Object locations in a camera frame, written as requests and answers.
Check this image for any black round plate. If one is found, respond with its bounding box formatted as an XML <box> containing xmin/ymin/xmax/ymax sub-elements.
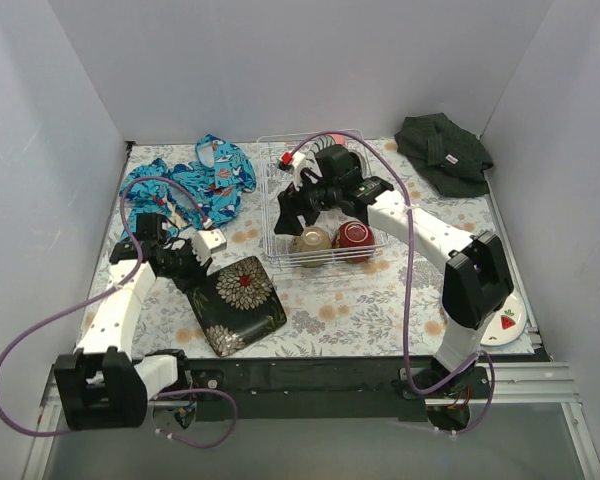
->
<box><xmin>349</xmin><ymin>150</ymin><xmax>368</xmax><ymax>179</ymax></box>

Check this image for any dark square plate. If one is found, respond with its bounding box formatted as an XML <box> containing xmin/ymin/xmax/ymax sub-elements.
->
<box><xmin>186</xmin><ymin>256</ymin><xmax>287</xmax><ymax>358</ymax></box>

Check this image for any red bowl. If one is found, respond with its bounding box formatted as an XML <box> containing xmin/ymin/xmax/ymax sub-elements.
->
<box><xmin>332</xmin><ymin>221</ymin><xmax>376</xmax><ymax>264</ymax></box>

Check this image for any blue striped white plate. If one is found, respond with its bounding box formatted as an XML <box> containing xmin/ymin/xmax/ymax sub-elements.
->
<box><xmin>306</xmin><ymin>134</ymin><xmax>337</xmax><ymax>162</ymax></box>

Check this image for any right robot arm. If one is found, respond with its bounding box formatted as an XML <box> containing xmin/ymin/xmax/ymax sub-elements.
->
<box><xmin>274</xmin><ymin>144</ymin><xmax>514</xmax><ymax>398</ymax></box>

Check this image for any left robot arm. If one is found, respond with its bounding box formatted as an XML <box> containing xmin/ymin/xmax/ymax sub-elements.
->
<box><xmin>54</xmin><ymin>214</ymin><xmax>226</xmax><ymax>431</ymax></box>

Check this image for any pink plastic cup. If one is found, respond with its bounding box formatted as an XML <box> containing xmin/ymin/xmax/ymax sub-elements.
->
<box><xmin>329</xmin><ymin>133</ymin><xmax>346</xmax><ymax>146</ymax></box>

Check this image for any beige ceramic bowl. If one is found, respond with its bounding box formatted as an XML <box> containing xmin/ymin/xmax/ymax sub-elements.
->
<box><xmin>292</xmin><ymin>226</ymin><xmax>332</xmax><ymax>268</ymax></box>

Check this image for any blue patterned cloth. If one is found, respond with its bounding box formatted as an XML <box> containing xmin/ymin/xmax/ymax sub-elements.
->
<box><xmin>119</xmin><ymin>134</ymin><xmax>257</xmax><ymax>237</ymax></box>

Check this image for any dark green shirt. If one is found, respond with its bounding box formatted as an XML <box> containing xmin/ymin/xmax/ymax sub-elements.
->
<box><xmin>394</xmin><ymin>113</ymin><xmax>494</xmax><ymax>198</ymax></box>

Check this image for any watermelon pattern plate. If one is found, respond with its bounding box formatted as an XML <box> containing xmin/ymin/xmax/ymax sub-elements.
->
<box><xmin>481</xmin><ymin>291</ymin><xmax>527</xmax><ymax>347</ymax></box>

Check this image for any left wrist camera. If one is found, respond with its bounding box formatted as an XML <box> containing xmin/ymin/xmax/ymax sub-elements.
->
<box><xmin>191</xmin><ymin>229</ymin><xmax>227</xmax><ymax>265</ymax></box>

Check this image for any white wire dish rack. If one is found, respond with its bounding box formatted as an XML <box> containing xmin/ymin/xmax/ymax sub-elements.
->
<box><xmin>255</xmin><ymin>132</ymin><xmax>388</xmax><ymax>269</ymax></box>

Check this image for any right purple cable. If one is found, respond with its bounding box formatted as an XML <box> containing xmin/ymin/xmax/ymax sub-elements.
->
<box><xmin>289</xmin><ymin>129</ymin><xmax>495</xmax><ymax>434</ymax></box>

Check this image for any purple cable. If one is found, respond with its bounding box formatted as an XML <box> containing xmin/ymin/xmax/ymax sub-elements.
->
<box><xmin>0</xmin><ymin>174</ymin><xmax>239</xmax><ymax>448</ymax></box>
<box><xmin>289</xmin><ymin>129</ymin><xmax>495</xmax><ymax>434</ymax></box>

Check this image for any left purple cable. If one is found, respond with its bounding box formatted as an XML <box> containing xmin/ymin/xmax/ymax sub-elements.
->
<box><xmin>0</xmin><ymin>174</ymin><xmax>239</xmax><ymax>448</ymax></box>

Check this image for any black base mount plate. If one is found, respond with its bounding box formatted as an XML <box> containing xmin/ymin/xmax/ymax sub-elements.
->
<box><xmin>154</xmin><ymin>356</ymin><xmax>489</xmax><ymax>425</ymax></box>

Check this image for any aluminium frame rail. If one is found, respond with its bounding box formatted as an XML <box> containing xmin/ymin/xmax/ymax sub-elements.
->
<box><xmin>25</xmin><ymin>357</ymin><xmax>600</xmax><ymax>479</ymax></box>

